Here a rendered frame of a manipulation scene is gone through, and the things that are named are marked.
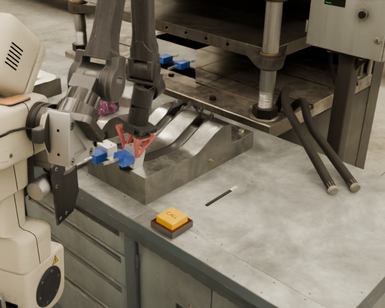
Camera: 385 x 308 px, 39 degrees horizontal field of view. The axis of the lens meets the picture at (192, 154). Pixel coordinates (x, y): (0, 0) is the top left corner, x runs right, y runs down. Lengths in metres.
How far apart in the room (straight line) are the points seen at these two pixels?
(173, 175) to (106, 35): 0.56
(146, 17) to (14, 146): 0.46
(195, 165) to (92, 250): 0.48
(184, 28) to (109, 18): 1.23
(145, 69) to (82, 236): 0.72
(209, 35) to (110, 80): 1.19
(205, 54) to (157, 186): 0.98
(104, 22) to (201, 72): 1.28
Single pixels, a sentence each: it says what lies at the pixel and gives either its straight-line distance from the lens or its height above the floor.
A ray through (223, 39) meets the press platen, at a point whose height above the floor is 1.03.
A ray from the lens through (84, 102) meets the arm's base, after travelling 1.11.
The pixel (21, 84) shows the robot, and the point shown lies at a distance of 1.17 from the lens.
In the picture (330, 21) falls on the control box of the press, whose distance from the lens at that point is 2.02.
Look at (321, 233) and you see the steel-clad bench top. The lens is 1.49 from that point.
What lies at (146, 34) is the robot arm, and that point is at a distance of 1.36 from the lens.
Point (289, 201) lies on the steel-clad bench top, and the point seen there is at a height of 0.80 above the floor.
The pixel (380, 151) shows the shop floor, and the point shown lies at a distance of 3.81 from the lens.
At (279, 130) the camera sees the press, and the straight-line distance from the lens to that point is 2.14.
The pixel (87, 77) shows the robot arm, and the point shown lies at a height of 1.26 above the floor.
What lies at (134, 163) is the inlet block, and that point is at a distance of 1.53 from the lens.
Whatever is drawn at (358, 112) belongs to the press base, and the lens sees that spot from 2.75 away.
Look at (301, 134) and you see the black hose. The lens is 1.80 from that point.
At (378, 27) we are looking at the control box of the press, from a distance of 1.94.
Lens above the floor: 1.65
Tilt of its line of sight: 28 degrees down
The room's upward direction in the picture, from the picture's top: 1 degrees clockwise
